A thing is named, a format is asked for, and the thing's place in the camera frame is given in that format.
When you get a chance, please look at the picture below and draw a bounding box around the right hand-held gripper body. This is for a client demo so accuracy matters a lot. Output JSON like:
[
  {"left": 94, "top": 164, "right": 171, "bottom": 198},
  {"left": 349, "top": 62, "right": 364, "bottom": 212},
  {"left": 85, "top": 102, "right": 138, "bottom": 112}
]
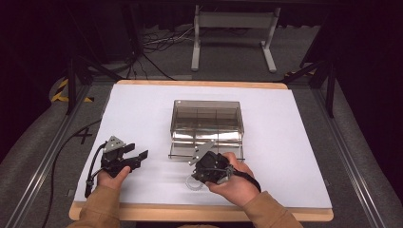
[{"left": 188, "top": 140, "right": 236, "bottom": 186}]

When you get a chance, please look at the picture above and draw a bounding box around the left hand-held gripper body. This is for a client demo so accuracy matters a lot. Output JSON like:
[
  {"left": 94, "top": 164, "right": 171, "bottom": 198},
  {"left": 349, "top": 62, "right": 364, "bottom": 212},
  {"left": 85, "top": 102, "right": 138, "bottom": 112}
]
[{"left": 100, "top": 135, "right": 142, "bottom": 179}]

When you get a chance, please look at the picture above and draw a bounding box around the clear ridged ring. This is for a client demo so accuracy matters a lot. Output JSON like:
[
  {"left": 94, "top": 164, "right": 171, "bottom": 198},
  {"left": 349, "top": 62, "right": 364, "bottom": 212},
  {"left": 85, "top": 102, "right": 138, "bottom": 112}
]
[{"left": 184, "top": 174, "right": 204, "bottom": 192}]

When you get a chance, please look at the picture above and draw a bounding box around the smoky clear drawer cabinet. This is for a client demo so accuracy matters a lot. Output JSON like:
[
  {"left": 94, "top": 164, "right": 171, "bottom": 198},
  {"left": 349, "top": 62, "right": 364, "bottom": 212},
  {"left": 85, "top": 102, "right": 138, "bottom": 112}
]
[{"left": 169, "top": 99, "right": 245, "bottom": 143}]

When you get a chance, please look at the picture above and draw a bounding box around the person's left hand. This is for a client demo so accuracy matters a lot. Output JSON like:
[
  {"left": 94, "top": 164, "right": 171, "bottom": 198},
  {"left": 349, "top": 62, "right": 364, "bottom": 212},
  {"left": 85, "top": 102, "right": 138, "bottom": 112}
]
[{"left": 96, "top": 165, "right": 132, "bottom": 191}]

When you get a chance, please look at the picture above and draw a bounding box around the person's right hand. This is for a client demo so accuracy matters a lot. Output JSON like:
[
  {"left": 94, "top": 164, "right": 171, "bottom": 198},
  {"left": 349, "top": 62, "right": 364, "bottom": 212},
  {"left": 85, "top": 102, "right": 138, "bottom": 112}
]
[{"left": 204, "top": 151, "right": 261, "bottom": 209}]

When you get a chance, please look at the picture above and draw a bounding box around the white table mat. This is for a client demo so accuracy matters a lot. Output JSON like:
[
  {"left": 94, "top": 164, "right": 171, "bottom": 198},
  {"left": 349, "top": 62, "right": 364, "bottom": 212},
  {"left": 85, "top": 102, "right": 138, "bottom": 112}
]
[{"left": 73, "top": 83, "right": 334, "bottom": 210}]

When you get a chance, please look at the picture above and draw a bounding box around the black tripod stand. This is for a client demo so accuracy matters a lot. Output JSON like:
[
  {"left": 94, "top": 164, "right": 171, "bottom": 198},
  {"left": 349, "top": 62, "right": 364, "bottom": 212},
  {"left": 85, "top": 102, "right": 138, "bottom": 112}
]
[
  {"left": 282, "top": 56, "right": 337, "bottom": 119},
  {"left": 66, "top": 56, "right": 125, "bottom": 116}
]

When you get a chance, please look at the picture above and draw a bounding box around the grey metal stand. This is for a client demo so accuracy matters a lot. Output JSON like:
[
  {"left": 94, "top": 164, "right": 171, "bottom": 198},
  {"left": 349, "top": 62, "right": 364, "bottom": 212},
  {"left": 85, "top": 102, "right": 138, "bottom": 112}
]
[{"left": 190, "top": 4, "right": 282, "bottom": 74}]

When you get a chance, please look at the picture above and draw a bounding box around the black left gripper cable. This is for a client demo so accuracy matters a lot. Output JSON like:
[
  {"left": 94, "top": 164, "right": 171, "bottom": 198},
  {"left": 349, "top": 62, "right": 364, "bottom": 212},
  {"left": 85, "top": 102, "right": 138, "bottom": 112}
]
[{"left": 84, "top": 142, "right": 107, "bottom": 200}]

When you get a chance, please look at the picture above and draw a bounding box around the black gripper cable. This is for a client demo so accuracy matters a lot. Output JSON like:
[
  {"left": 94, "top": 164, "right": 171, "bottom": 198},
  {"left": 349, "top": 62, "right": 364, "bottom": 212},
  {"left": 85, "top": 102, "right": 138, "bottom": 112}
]
[
  {"left": 84, "top": 142, "right": 107, "bottom": 200},
  {"left": 232, "top": 166, "right": 262, "bottom": 194}
]

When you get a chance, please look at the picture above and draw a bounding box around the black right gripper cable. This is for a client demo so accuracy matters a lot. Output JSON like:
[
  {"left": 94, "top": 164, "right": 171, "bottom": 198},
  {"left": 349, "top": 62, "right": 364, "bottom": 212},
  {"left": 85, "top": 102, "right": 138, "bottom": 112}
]
[{"left": 232, "top": 166, "right": 262, "bottom": 194}]

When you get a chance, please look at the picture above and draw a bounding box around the black floor cable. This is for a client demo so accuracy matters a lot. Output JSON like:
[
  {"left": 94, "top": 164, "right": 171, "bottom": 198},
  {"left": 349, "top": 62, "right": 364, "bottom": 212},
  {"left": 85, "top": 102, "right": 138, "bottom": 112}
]
[{"left": 41, "top": 118, "right": 103, "bottom": 228}]

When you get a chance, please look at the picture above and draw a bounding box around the aluminium floor rail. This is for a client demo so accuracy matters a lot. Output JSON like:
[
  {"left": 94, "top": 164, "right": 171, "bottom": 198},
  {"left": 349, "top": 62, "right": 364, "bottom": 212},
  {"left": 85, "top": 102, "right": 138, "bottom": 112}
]
[
  {"left": 311, "top": 88, "right": 387, "bottom": 228},
  {"left": 5, "top": 85, "right": 93, "bottom": 228}
]

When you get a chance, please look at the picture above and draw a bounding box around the bundle of floor cables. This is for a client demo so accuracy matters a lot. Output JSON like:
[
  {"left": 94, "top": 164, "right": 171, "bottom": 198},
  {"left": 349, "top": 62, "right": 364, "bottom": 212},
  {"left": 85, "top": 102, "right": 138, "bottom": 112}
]
[{"left": 142, "top": 26, "right": 195, "bottom": 53}]

